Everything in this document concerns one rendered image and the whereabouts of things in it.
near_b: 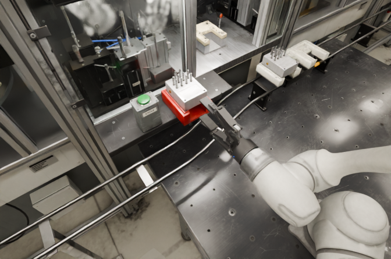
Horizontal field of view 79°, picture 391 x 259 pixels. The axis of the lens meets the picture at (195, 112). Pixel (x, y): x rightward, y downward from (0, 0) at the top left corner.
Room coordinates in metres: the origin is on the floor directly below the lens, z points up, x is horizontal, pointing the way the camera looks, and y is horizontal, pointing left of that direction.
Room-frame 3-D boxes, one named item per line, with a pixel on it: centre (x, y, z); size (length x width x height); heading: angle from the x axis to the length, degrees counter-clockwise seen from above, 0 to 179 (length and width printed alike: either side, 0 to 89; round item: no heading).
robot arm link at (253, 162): (0.32, -0.17, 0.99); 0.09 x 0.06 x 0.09; 125
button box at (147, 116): (0.53, 0.17, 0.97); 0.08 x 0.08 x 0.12; 35
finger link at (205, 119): (0.50, -0.04, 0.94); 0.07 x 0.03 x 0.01; 35
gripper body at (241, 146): (0.38, -0.13, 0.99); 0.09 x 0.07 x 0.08; 35
